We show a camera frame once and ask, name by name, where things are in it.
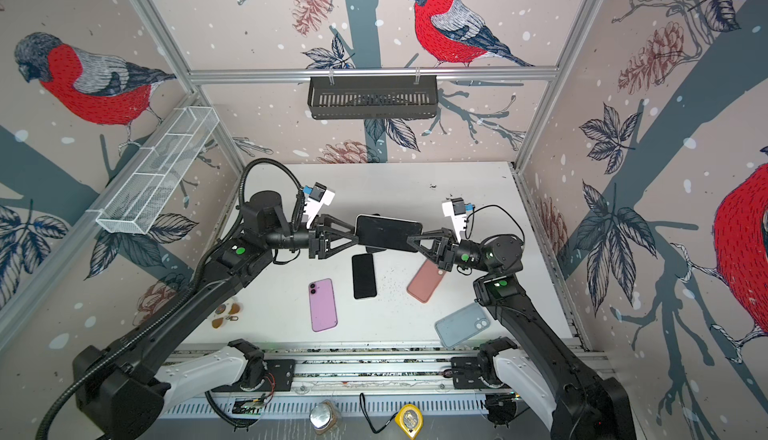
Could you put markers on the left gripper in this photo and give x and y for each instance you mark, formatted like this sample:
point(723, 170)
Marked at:
point(321, 247)

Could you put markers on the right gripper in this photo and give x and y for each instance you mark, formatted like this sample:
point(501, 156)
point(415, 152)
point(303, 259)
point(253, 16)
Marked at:
point(443, 257)

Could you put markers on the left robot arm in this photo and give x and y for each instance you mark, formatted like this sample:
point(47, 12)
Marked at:
point(119, 388)

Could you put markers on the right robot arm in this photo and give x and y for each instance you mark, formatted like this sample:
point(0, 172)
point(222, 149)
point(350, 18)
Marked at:
point(566, 394)

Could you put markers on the salmon pink phone case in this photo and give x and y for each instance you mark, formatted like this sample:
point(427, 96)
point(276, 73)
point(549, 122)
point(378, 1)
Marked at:
point(425, 281)

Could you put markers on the black screen phone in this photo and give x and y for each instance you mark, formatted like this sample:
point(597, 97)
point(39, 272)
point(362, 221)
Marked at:
point(364, 276)

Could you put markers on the purple phone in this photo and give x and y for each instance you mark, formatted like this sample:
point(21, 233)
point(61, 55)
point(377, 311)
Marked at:
point(322, 305)

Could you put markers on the grey blue phone case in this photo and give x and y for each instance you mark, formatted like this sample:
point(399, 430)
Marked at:
point(461, 325)

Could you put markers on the yellow tape measure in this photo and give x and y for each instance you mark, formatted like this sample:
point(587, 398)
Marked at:
point(410, 420)

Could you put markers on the silver round object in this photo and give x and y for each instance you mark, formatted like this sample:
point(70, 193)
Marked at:
point(323, 417)

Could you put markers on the white mesh tray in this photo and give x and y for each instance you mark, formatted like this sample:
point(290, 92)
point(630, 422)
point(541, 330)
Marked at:
point(162, 165)

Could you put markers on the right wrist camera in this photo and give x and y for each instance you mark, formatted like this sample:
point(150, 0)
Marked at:
point(458, 211)

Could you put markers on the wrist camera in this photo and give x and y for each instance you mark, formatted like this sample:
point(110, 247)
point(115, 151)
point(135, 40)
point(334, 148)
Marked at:
point(458, 211)
point(315, 197)

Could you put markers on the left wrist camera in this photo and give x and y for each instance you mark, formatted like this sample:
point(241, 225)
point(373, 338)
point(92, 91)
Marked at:
point(315, 197)

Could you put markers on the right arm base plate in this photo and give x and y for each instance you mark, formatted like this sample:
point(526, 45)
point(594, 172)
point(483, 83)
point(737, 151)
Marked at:
point(465, 374)

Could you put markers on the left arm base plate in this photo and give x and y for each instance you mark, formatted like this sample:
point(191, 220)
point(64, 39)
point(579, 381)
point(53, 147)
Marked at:
point(270, 375)

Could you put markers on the black wire basket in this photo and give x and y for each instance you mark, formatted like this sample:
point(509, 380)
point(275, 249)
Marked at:
point(373, 97)

